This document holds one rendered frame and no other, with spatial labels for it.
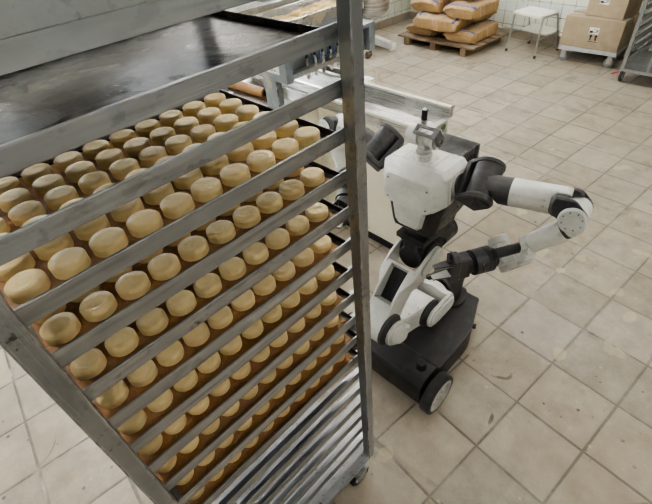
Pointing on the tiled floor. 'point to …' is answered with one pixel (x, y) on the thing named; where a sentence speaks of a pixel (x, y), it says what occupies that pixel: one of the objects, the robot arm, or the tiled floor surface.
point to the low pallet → (452, 42)
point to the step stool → (537, 24)
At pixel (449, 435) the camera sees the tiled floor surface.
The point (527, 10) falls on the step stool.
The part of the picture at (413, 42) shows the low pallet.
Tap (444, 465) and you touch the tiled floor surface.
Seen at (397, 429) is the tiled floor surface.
